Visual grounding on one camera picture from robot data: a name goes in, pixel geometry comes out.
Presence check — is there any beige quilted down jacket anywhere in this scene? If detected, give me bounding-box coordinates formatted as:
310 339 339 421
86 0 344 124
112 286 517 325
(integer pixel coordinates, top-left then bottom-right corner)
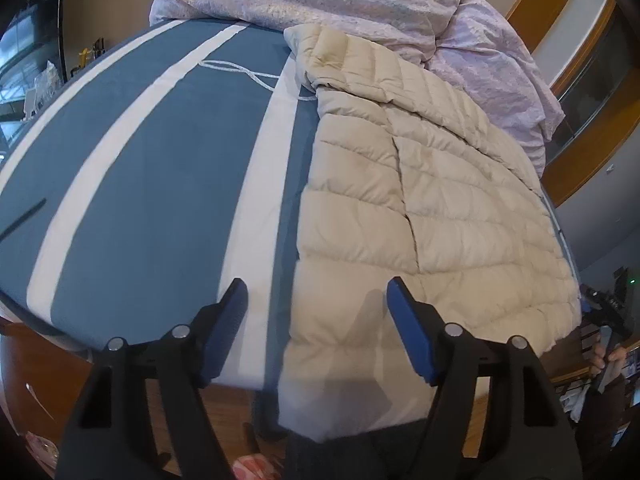
278 24 580 441

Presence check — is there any person's right hand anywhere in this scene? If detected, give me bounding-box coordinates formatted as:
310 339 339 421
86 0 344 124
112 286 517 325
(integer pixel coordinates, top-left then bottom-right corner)
590 342 627 378

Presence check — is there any blue white striped bed sheet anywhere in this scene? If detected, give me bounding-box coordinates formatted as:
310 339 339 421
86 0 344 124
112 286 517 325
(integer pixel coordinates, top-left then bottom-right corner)
1 21 319 392

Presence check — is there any lilac crumpled duvet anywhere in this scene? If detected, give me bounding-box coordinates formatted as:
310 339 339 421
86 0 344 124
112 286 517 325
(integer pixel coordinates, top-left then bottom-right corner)
149 0 564 172

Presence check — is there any white cord on bed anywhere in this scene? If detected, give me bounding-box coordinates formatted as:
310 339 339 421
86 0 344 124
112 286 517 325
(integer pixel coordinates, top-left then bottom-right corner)
198 58 319 104

